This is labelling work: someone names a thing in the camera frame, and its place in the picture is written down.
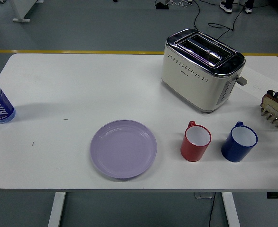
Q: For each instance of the cream and chrome toaster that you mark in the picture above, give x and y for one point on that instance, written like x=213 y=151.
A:
x=195 y=89

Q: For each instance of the brown bread slice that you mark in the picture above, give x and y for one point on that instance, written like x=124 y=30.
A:
x=272 y=106

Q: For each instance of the purple plate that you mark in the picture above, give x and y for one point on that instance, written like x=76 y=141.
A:
x=123 y=150

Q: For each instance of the red mug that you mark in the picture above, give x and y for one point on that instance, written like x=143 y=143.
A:
x=192 y=152

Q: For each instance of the blue mug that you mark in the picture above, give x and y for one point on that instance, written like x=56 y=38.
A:
x=233 y=152

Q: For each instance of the white table leg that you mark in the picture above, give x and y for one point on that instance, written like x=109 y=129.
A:
x=56 y=210
x=231 y=210

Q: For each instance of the silver metal toast rack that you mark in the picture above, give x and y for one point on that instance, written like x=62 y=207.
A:
x=275 y=119

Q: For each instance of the person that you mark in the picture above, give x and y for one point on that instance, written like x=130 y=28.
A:
x=226 y=6

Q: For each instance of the clear bottle with blue label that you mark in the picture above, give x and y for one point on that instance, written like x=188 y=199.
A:
x=0 y=106

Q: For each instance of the black table control panel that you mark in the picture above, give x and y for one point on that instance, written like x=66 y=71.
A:
x=277 y=195

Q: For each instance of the grey under-table bracket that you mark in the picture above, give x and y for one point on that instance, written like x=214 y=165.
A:
x=203 y=195

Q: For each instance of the white desk frame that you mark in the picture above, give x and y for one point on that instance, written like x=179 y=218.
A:
x=19 y=14

